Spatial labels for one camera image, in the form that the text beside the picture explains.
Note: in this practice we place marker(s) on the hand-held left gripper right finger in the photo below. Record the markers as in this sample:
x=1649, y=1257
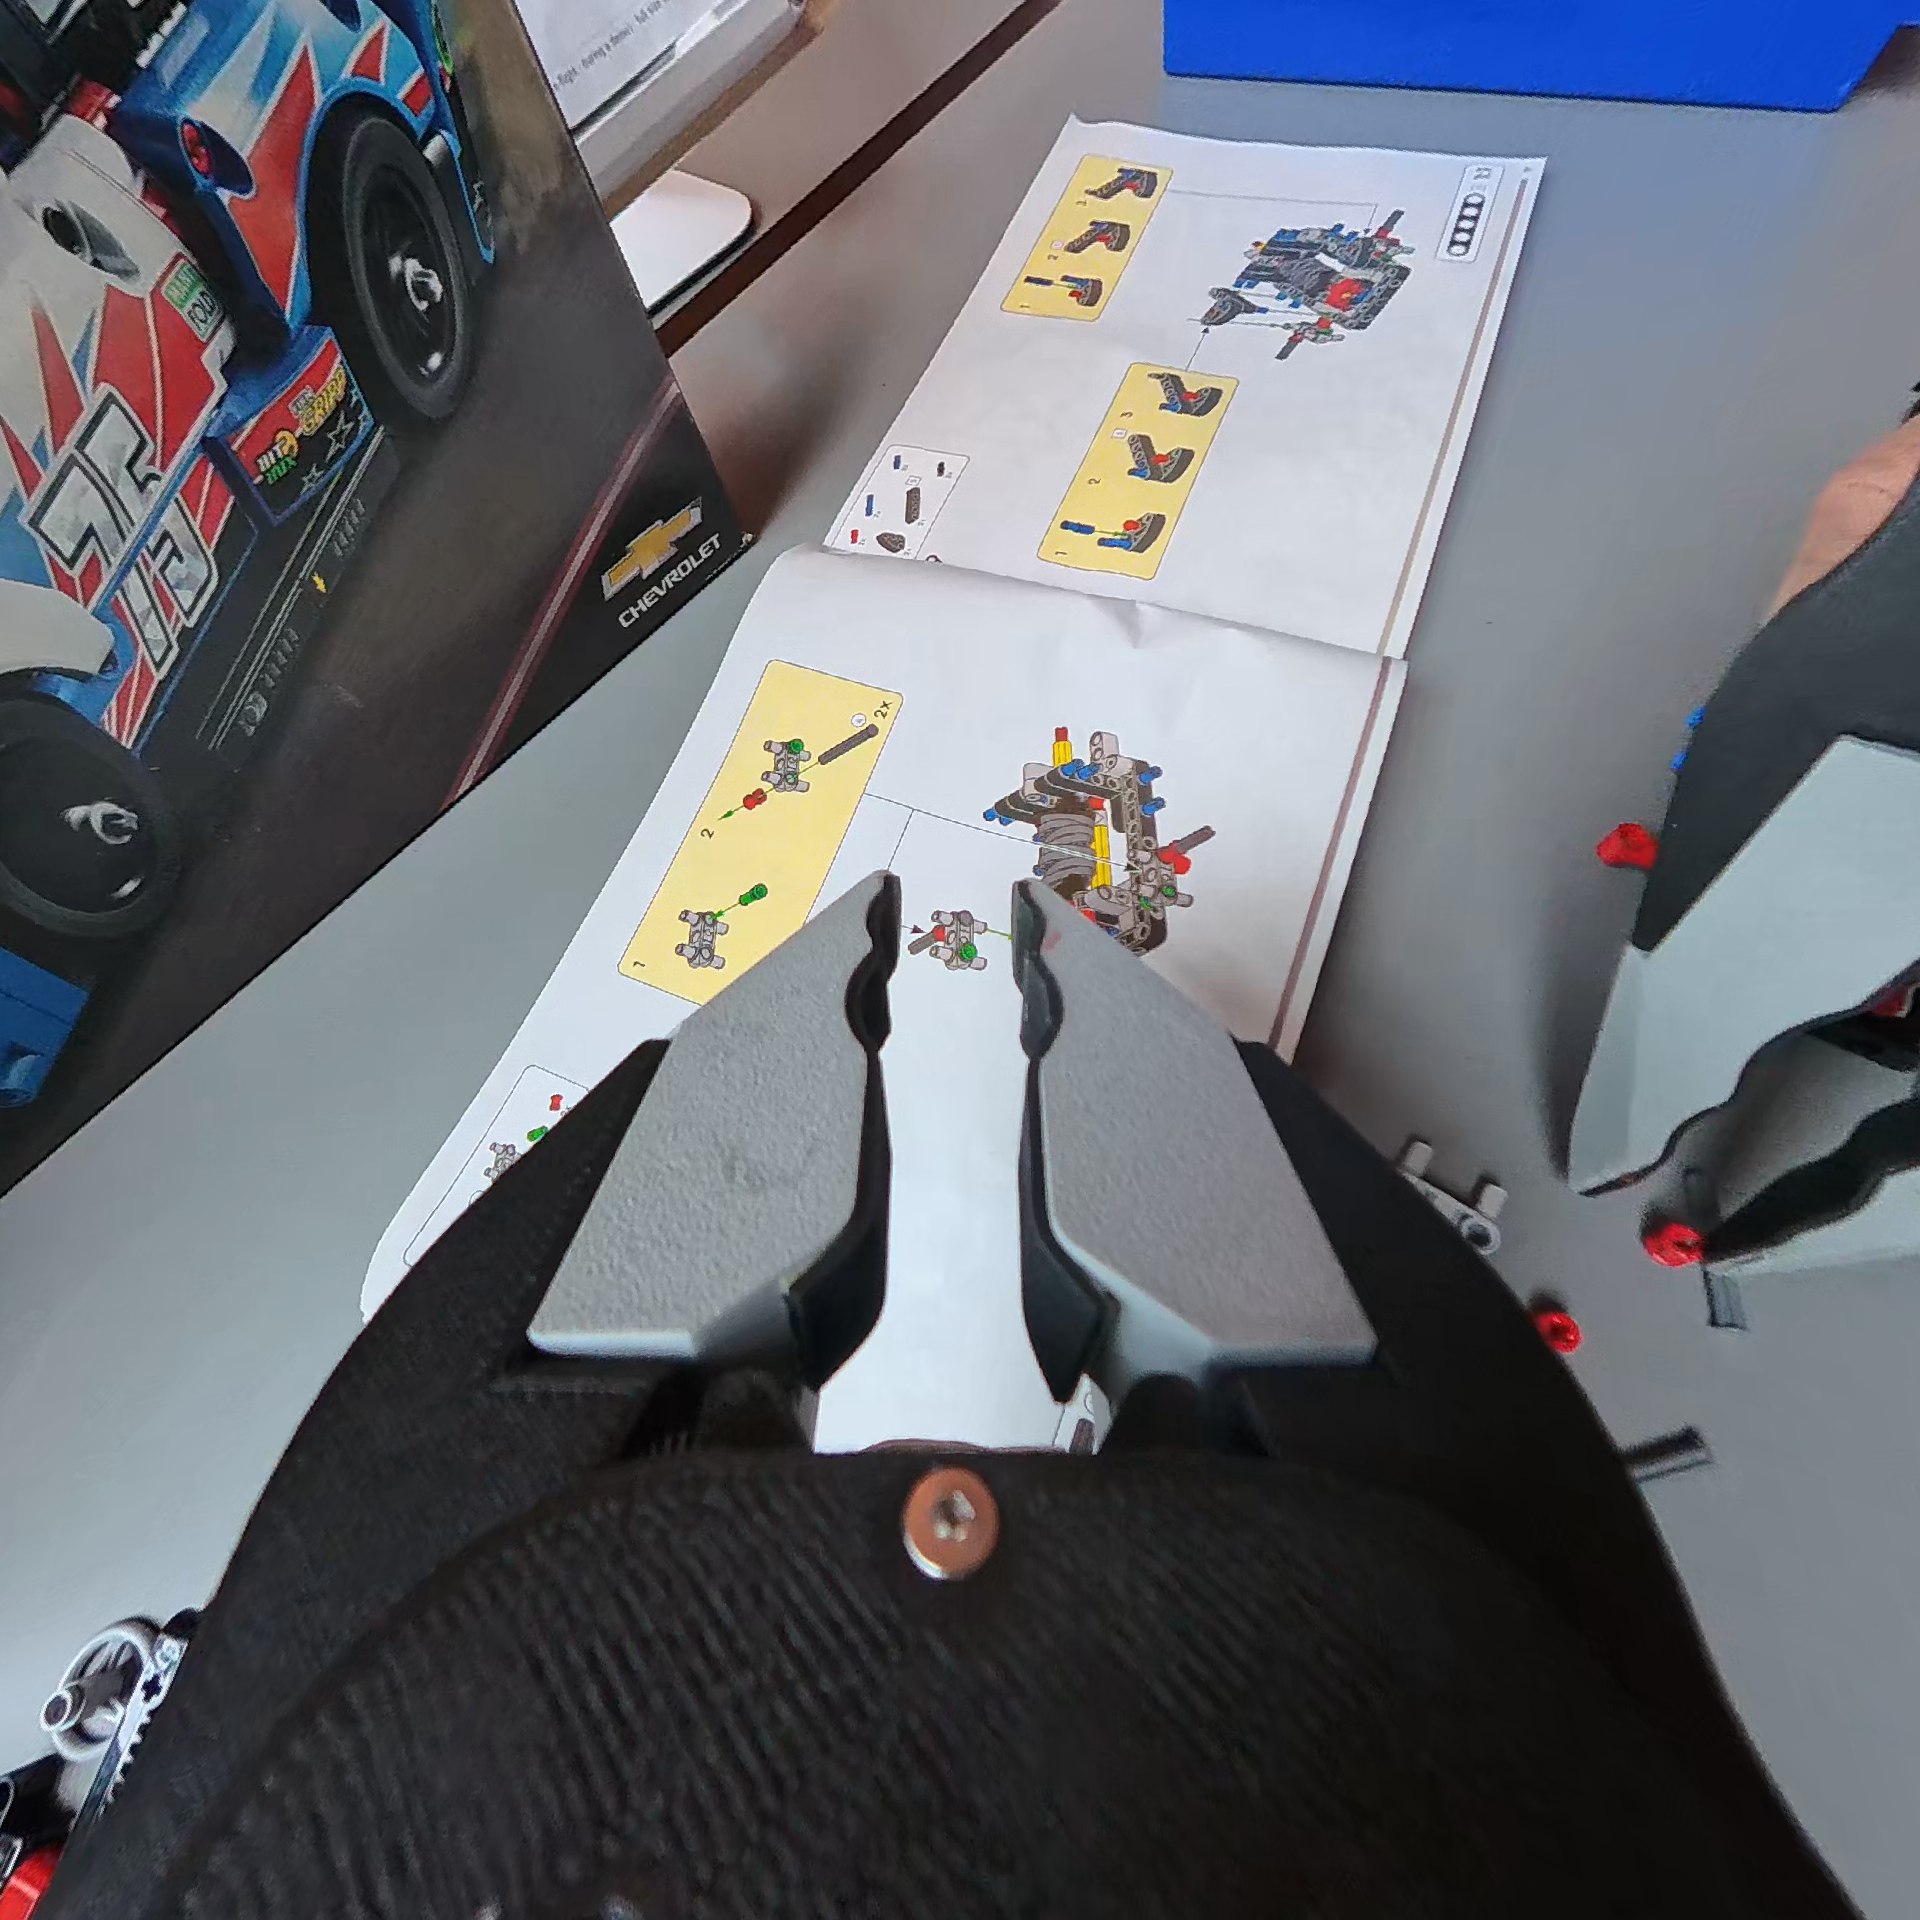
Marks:
x=1200, y=1201

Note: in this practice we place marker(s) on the lego instruction booklet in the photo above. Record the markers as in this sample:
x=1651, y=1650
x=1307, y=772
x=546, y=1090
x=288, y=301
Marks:
x=1200, y=494

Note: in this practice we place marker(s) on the grey lego H connector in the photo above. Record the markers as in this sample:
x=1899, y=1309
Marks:
x=1463, y=1193

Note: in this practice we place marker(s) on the blue plastic bin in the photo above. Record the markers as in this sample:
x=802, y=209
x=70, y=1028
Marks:
x=1500, y=44

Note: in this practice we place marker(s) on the white tray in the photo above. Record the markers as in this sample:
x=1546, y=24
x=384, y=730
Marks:
x=675, y=225

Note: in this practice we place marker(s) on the clear acrylic sign holder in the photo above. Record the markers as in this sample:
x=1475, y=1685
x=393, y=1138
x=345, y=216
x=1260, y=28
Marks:
x=734, y=106

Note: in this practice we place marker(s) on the black lego frame assembly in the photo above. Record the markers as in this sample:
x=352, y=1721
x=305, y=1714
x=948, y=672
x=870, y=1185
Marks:
x=1626, y=844

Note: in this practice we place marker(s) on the printed instruction sheet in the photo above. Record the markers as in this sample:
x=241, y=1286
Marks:
x=628, y=38

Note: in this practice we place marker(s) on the pile of lego pieces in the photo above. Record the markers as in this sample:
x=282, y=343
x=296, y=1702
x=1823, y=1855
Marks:
x=106, y=1681

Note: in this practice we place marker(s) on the red lego bush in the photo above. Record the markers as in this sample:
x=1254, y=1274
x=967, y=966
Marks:
x=1670, y=1242
x=1559, y=1328

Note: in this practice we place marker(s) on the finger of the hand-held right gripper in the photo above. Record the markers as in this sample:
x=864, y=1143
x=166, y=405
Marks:
x=1846, y=1224
x=1770, y=932

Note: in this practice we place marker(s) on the grey table with brown edge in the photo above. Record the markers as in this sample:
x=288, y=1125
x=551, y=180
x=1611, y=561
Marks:
x=840, y=119

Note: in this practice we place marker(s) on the person's right hand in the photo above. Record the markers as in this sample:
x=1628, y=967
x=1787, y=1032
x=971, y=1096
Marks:
x=1860, y=504

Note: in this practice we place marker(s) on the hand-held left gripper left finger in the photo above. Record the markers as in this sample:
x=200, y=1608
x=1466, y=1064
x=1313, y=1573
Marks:
x=704, y=1185

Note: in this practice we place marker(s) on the black lego box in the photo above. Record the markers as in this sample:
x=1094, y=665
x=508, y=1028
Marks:
x=376, y=599

